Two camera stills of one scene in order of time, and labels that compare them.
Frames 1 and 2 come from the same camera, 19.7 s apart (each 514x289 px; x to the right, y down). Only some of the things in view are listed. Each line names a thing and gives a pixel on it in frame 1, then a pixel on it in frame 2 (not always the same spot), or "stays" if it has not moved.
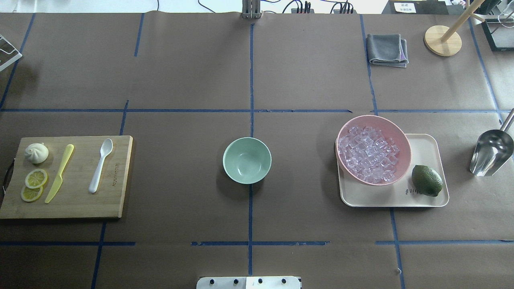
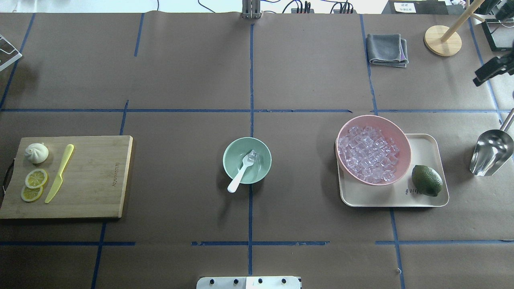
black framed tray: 500,33 stays
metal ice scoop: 492,148 stays
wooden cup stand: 445,41 stays
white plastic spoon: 106,147 to 248,159
